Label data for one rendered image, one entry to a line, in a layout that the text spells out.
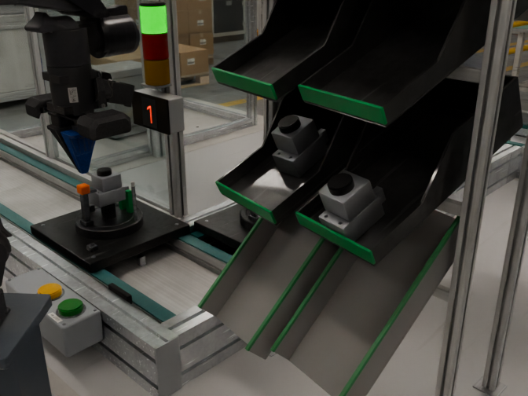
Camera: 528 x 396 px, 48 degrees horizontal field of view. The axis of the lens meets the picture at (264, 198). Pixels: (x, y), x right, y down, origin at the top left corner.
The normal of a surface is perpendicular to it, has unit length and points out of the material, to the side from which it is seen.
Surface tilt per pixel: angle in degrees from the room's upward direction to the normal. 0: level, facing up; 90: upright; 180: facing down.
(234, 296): 45
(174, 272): 0
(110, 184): 90
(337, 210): 115
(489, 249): 0
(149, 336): 0
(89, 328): 90
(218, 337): 90
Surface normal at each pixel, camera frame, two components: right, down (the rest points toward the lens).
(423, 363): 0.00, -0.92
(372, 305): -0.57, -0.49
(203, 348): 0.72, 0.27
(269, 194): -0.34, -0.73
